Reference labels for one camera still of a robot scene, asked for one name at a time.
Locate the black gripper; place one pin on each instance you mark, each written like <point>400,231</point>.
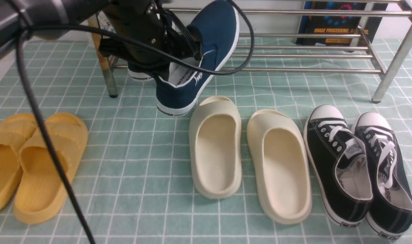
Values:
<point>140,20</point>

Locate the cream foam slipper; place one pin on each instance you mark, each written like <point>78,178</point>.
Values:
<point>281,166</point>
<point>214,144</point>

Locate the yellow foam slipper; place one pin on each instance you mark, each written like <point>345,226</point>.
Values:
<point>14,132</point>
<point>41,193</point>

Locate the left black canvas sneaker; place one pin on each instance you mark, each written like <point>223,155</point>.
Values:
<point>339,161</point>

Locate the dark image processing book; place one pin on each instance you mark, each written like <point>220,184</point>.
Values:
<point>334,24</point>

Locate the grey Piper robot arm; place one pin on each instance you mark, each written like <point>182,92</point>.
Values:
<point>17,15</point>

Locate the left yellow foam slipper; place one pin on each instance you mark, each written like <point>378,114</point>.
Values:
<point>14,132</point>

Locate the right yellow foam slipper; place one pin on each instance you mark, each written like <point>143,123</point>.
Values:
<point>41,193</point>

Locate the right black canvas sneaker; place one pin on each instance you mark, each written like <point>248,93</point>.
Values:
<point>390,213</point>

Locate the black canvas sneaker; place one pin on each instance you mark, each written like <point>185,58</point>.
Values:
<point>339,161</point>
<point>390,213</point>

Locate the left cream foam slipper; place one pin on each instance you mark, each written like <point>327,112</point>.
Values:
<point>214,144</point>

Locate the navy canvas shoe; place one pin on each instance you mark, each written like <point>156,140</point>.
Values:
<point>217,28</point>
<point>136,74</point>

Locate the right cream foam slipper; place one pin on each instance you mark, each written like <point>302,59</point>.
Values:
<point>281,166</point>

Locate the steel shoe rack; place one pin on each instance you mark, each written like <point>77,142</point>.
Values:
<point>359,49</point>

